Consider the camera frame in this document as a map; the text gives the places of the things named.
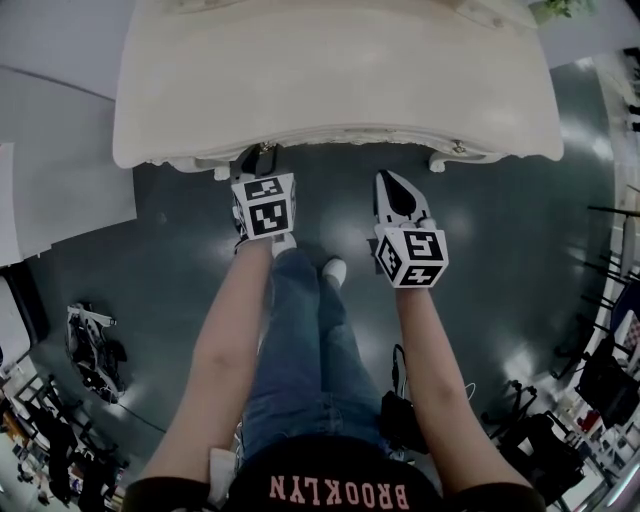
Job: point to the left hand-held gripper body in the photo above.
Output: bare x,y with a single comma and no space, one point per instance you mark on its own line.
265,210

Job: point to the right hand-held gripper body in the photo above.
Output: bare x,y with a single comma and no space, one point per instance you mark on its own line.
415,255

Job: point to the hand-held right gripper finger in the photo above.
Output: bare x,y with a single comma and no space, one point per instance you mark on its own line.
382,202
419,202

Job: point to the person's right forearm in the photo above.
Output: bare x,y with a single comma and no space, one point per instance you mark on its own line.
440,380

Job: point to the person's left forearm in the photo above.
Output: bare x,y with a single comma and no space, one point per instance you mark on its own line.
220,350

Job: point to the cream ornate dressing table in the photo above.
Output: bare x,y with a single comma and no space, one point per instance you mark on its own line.
340,85

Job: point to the person's left white shoe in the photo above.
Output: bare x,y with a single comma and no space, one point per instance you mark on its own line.
286,246

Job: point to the person's white shoe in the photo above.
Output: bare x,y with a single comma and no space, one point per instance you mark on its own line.
286,246
334,270

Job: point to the person's right white shoe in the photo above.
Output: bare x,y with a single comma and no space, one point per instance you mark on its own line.
334,270

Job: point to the person's blue jeans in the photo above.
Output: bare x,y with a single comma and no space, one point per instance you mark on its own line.
310,360

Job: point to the black waist pack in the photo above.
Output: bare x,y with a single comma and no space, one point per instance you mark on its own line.
402,415

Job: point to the grey backpack on floor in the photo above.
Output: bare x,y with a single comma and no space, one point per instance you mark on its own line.
95,350

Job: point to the blue chair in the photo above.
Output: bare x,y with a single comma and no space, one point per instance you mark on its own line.
627,320

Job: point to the black office chair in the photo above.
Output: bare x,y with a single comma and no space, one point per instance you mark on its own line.
545,450

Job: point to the black jacket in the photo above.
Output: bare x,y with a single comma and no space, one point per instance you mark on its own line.
612,385

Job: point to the person's brown shirt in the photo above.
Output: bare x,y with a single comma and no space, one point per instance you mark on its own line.
340,480

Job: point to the white flower plant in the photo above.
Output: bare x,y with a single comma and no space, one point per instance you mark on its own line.
565,7

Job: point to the white case with black trim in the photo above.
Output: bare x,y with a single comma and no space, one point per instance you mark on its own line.
20,320

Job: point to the black stands and clothes pile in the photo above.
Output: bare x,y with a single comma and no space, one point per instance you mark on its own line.
55,450

